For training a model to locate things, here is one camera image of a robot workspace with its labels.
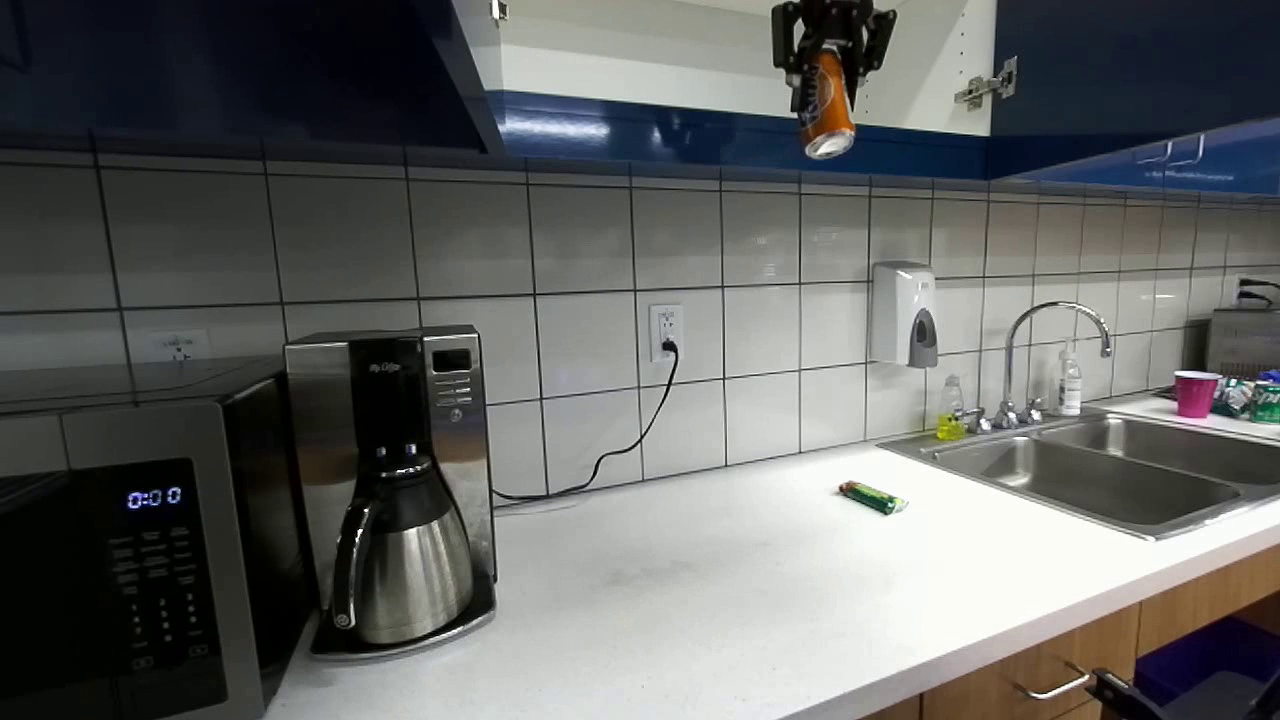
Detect orange drink can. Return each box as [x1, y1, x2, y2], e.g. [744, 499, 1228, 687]
[797, 45, 859, 166]

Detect stainless steel sink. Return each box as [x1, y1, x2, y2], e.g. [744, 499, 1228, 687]
[885, 407, 1280, 545]

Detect pink plastic cup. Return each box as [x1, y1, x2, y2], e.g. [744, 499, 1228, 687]
[1167, 367, 1228, 426]

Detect chrome sink faucet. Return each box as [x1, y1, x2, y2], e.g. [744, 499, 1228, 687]
[966, 297, 1120, 436]

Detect white wall soap dispenser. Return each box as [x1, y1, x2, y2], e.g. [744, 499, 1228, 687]
[869, 262, 945, 378]

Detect black steel microwave oven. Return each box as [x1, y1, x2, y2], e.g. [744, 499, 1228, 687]
[0, 364, 318, 720]

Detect black coffee maker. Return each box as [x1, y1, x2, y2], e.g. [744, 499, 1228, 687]
[278, 321, 501, 660]

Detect blue cabinet door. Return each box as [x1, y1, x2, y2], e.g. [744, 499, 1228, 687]
[987, 0, 1280, 202]
[0, 0, 508, 162]

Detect grey countertop appliance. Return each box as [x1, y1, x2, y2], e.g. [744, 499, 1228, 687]
[1202, 274, 1280, 381]

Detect silver drawer handle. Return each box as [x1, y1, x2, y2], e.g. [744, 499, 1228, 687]
[1007, 669, 1099, 709]

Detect small white bottle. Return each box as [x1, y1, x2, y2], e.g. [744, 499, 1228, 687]
[1057, 343, 1086, 426]

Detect black power cord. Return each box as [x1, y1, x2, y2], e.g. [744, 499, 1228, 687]
[486, 341, 684, 510]

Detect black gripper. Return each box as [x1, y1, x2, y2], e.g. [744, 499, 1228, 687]
[769, 0, 899, 119]

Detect blue plastic bin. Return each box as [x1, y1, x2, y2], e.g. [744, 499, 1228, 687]
[1127, 611, 1280, 720]

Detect small green packet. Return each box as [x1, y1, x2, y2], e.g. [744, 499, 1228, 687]
[833, 475, 902, 520]

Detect green dish items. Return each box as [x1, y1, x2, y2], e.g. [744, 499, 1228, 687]
[1213, 367, 1280, 427]

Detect steel coffee carafe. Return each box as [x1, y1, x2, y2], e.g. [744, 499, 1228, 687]
[325, 458, 480, 653]

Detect yellow dish soap bottle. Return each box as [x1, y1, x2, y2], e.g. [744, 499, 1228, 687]
[928, 372, 970, 449]

